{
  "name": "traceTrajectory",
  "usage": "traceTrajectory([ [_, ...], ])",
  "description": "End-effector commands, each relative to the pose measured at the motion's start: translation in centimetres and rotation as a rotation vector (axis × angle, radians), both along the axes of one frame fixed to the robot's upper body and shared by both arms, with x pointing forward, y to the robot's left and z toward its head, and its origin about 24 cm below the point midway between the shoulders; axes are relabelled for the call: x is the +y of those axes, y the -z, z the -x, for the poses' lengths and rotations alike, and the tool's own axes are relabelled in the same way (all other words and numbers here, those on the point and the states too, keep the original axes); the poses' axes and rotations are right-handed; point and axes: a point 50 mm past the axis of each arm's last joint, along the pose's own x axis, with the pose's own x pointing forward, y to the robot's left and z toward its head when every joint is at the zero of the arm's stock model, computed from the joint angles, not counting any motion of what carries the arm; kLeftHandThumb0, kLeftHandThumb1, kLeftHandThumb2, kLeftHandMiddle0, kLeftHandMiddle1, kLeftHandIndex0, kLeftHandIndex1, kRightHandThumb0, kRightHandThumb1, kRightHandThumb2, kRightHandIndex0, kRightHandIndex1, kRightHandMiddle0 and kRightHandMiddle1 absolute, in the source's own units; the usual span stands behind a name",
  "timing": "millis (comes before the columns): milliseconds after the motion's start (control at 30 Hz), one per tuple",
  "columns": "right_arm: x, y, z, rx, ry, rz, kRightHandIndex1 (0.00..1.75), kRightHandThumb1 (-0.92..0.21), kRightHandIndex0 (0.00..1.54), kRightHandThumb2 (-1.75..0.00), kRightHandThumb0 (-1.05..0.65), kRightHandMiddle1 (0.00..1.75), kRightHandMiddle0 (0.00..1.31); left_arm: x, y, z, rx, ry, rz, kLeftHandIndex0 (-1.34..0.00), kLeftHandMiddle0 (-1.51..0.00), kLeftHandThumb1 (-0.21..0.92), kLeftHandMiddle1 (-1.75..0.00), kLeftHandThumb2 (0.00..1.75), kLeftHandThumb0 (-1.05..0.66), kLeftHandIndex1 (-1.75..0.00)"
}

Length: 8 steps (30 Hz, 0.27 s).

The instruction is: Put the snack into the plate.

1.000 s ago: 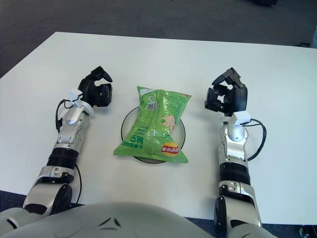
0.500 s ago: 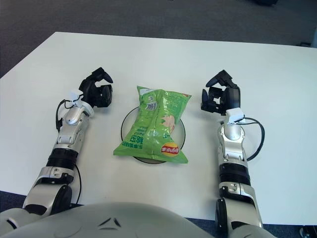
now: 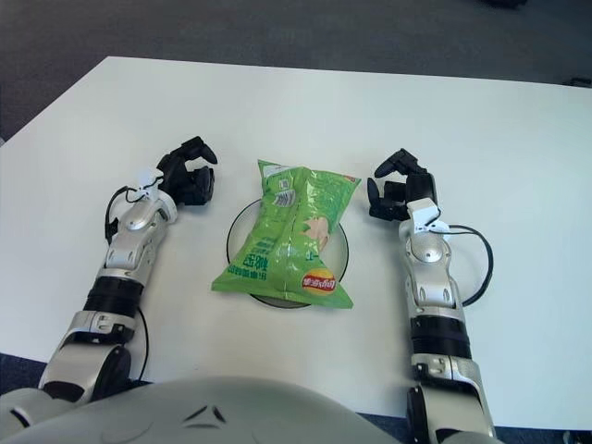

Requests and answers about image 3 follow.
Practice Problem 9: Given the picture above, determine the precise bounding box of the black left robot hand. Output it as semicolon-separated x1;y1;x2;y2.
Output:
155;135;219;208

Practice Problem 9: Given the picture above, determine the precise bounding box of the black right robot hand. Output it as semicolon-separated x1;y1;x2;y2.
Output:
366;147;438;222

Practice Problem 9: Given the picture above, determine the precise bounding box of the green potato chips bag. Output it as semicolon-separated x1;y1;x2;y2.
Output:
211;158;364;311

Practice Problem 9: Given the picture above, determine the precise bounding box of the white plate with black rim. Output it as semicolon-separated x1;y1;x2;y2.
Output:
226;198;351;309

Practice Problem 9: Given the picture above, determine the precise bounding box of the white right wrist connector box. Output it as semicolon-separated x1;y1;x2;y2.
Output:
406;198;450;235

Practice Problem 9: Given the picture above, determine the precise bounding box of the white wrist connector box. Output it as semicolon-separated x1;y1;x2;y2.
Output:
406;198;450;235
137;166;163;200

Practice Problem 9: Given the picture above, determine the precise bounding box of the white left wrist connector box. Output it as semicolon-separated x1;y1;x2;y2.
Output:
137;166;163;200

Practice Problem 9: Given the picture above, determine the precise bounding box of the grey robot torso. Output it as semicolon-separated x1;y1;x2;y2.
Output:
0;375;445;444

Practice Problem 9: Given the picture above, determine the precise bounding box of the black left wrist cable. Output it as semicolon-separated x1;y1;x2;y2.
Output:
104;184;144;244

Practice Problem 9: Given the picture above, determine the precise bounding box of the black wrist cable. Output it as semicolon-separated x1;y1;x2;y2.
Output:
446;224;495;307
104;184;144;244

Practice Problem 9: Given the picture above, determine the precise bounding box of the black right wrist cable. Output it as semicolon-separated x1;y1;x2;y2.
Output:
446;224;495;307

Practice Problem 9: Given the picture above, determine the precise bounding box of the thin black left elbow cable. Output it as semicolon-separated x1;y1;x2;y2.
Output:
133;307;150;383

